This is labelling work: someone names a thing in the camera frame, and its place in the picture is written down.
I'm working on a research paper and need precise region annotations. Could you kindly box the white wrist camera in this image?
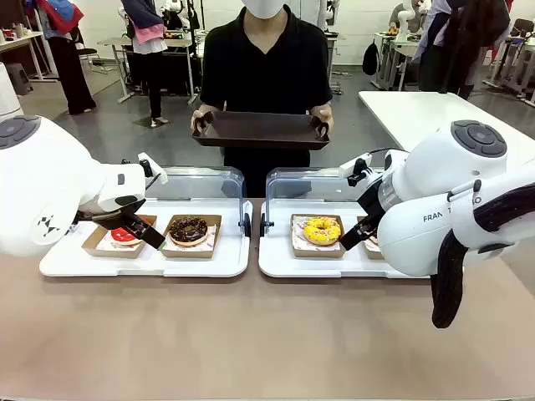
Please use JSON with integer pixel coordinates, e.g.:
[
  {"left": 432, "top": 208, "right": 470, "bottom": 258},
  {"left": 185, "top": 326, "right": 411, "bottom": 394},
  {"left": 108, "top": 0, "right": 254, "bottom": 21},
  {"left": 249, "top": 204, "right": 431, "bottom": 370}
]
[
  {"left": 137, "top": 153, "right": 169, "bottom": 185},
  {"left": 339, "top": 153, "right": 374, "bottom": 187}
]

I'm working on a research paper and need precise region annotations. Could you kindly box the person's right hand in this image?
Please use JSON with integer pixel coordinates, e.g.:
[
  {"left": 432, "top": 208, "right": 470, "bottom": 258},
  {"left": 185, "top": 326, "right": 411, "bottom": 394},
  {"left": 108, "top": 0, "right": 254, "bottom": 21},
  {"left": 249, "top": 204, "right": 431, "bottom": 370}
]
[{"left": 191, "top": 104, "right": 217, "bottom": 139}]

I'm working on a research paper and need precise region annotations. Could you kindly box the chocolate glazed donut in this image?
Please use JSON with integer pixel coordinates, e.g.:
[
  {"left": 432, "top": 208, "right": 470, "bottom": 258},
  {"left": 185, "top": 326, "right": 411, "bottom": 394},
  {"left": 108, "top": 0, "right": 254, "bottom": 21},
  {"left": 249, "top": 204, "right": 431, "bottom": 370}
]
[{"left": 167, "top": 216, "right": 209, "bottom": 246}]

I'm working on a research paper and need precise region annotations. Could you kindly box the bystander in red and blue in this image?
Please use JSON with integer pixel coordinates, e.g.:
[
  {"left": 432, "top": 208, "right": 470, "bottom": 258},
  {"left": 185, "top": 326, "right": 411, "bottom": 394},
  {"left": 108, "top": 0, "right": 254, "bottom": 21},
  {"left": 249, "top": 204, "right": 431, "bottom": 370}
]
[{"left": 23, "top": 0, "right": 98, "bottom": 116}]

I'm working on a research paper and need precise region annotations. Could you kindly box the person's left hand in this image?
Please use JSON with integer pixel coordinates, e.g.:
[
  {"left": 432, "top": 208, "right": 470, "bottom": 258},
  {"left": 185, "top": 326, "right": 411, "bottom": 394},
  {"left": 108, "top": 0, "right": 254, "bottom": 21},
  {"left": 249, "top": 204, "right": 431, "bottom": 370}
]
[{"left": 310, "top": 104, "right": 335, "bottom": 140}]

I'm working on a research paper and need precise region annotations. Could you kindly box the white plastic display tray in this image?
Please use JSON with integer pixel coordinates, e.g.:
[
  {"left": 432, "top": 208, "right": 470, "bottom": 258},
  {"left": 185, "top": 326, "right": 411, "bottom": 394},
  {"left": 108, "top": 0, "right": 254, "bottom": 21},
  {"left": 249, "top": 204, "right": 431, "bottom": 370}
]
[
  {"left": 39, "top": 199, "right": 254, "bottom": 279},
  {"left": 257, "top": 199, "right": 432, "bottom": 280}
]

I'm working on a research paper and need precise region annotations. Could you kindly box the clear plastic tray lid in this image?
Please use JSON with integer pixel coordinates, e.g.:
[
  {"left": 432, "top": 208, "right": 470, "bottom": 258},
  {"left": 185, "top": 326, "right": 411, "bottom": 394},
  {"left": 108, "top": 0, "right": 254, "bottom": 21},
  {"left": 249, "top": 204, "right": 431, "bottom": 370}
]
[
  {"left": 145, "top": 165, "right": 253, "bottom": 240},
  {"left": 259, "top": 166, "right": 378, "bottom": 240}
]

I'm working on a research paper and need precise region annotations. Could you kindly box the dark brown serving tray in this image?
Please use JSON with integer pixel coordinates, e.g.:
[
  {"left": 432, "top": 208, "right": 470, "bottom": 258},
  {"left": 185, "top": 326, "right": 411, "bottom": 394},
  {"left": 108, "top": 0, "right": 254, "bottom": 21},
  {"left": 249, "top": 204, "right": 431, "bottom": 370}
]
[{"left": 191, "top": 110, "right": 331, "bottom": 151}]

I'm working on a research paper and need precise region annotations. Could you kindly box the black cable sleeve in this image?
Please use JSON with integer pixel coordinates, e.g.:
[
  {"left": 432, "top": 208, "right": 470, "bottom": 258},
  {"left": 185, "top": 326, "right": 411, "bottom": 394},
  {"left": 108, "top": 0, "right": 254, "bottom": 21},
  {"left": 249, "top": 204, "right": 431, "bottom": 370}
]
[{"left": 430, "top": 183, "right": 535, "bottom": 329}]

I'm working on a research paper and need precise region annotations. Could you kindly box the bystander with long dark hair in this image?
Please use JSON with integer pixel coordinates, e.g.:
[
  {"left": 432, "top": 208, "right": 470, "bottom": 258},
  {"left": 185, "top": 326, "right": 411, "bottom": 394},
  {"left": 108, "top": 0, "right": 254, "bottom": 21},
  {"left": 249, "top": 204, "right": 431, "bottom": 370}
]
[{"left": 411, "top": 0, "right": 513, "bottom": 100}]

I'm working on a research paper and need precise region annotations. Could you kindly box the black hanging bag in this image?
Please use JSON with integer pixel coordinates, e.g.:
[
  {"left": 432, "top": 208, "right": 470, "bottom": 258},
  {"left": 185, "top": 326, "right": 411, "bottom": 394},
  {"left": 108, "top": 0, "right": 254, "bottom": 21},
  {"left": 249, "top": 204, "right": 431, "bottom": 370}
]
[{"left": 361, "top": 38, "right": 380, "bottom": 77}]

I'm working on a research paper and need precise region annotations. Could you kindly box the red glazed donut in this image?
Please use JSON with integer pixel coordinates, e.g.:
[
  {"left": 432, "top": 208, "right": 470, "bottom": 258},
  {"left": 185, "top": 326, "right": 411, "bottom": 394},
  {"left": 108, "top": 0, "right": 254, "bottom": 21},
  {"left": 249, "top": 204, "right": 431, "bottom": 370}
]
[{"left": 110, "top": 227, "right": 145, "bottom": 247}]

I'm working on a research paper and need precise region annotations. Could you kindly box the brown cardboard donut box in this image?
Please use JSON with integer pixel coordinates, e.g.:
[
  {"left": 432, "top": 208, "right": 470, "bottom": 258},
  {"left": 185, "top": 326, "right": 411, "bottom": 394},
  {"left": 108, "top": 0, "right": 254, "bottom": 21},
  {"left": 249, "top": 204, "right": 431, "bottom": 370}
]
[
  {"left": 160, "top": 214, "right": 223, "bottom": 260},
  {"left": 81, "top": 214, "right": 158, "bottom": 260},
  {"left": 357, "top": 216, "right": 386, "bottom": 261},
  {"left": 290, "top": 214, "right": 348, "bottom": 258}
]

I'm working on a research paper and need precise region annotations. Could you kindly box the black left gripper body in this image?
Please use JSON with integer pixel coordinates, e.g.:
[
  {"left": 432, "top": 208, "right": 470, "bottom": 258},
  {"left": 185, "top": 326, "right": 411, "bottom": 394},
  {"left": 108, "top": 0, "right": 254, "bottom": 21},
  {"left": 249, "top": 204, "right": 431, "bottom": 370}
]
[{"left": 73, "top": 199, "right": 147, "bottom": 229}]

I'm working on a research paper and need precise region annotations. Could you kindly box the yellow sprinkled donut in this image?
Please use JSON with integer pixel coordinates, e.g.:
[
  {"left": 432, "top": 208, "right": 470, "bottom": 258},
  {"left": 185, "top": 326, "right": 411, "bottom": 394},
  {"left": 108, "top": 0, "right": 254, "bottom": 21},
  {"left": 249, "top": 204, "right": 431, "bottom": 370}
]
[{"left": 303, "top": 216, "right": 342, "bottom": 246}]

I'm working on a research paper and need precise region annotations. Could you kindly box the white background desk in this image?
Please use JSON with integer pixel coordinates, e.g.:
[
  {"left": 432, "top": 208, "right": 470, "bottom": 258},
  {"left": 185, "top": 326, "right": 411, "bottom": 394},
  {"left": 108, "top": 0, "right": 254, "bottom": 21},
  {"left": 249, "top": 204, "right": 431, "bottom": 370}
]
[{"left": 0, "top": 29, "right": 60, "bottom": 84}]

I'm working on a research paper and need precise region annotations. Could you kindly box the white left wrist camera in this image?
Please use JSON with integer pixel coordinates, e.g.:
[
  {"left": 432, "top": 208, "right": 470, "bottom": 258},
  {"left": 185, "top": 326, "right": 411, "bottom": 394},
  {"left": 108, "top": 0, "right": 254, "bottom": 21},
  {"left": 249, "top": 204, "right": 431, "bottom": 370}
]
[{"left": 137, "top": 153, "right": 169, "bottom": 185}]

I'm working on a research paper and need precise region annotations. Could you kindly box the bystander in pink top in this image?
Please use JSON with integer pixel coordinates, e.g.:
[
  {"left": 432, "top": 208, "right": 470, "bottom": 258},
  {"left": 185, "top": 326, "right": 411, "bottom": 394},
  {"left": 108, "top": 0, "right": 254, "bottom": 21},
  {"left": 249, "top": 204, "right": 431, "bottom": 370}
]
[{"left": 119, "top": 0, "right": 171, "bottom": 125}]

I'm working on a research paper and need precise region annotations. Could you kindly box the white face mask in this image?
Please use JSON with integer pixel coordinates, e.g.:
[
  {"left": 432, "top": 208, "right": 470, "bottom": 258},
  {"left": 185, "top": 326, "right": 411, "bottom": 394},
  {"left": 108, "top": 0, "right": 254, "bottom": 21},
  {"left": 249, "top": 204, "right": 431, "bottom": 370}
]
[{"left": 242, "top": 0, "right": 286, "bottom": 19}]

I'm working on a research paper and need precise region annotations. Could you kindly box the white background workbench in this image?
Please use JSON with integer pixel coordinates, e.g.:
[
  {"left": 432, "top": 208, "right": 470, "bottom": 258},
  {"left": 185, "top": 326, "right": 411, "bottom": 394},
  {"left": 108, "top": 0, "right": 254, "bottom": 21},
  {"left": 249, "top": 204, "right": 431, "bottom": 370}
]
[{"left": 373, "top": 31, "right": 420, "bottom": 92}]

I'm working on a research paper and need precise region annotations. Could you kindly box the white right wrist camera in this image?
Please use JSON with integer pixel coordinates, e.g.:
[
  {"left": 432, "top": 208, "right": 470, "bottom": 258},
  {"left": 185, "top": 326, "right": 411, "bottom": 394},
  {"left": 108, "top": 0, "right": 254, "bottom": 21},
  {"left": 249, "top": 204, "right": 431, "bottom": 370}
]
[{"left": 339, "top": 153, "right": 374, "bottom": 187}]

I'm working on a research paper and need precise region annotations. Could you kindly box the person in black shirt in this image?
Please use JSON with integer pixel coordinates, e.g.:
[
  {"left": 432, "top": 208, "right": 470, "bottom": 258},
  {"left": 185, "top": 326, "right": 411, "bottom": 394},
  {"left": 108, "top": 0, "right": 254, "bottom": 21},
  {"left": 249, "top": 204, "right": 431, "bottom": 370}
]
[{"left": 199, "top": 0, "right": 334, "bottom": 200}]

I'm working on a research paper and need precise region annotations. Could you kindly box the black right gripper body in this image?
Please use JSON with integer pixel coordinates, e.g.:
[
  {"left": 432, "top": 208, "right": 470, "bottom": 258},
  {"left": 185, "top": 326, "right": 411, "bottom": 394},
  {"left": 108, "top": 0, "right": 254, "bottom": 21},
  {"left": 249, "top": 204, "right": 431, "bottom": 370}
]
[{"left": 357, "top": 173, "right": 388, "bottom": 219}]

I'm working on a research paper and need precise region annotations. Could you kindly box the background table with white legs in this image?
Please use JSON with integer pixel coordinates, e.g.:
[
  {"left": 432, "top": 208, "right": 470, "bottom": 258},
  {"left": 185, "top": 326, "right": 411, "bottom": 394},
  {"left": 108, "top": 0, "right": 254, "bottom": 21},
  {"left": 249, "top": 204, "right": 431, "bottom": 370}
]
[{"left": 96, "top": 35, "right": 202, "bottom": 105}]

